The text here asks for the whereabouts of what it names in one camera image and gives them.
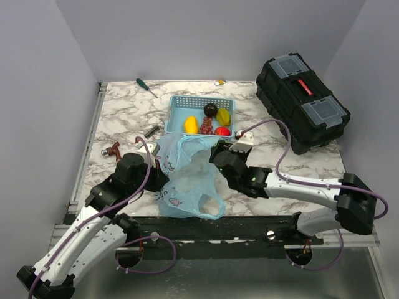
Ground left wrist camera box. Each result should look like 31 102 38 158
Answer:
137 142 160 161

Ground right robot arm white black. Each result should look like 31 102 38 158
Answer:
209 140 377 244

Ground green handled screwdriver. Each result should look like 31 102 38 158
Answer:
136 78 158 98

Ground red fake fruit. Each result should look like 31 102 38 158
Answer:
214 126 231 136

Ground brown metal faucet tap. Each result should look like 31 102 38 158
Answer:
101 141 122 162

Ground dark purple fake mangosteen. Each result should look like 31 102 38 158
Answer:
204 103 218 118

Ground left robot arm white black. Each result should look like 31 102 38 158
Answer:
17 153 168 298

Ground small yellow white object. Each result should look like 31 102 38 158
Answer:
215 80 226 86

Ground aluminium frame rail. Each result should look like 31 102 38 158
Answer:
48 82 108 250

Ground red fake grapes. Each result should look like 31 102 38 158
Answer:
199 116 213 135

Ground yellow fake starfruit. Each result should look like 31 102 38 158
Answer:
216 108 231 126

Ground light blue plastic basket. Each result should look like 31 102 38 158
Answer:
164 95 236 138

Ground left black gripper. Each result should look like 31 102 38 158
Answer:
128 158 170 196

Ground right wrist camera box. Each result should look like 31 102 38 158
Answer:
229 130 254 153

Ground black plastic toolbox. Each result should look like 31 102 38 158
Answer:
256 53 350 155

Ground light blue plastic bag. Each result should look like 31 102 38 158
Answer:
155 133 225 220

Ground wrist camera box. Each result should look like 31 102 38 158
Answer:
137 142 160 161
229 130 254 153

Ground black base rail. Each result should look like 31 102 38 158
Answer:
64 211 325 261

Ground yellow fake lemon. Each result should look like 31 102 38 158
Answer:
183 116 199 134

